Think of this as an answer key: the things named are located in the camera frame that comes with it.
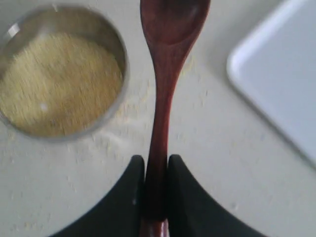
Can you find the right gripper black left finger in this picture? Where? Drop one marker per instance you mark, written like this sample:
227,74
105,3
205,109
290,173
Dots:
118,212

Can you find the yellow millet grains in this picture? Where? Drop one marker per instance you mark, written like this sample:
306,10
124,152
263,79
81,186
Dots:
59,85

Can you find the dark red wooden spoon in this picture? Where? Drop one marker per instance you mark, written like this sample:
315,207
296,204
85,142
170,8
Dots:
171,28

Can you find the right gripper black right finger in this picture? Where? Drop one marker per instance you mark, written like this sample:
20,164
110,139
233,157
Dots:
192,212

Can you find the white plastic tray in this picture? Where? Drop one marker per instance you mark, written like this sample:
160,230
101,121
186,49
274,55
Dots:
274,68

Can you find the steel bowl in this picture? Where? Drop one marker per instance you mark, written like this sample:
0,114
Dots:
76,20

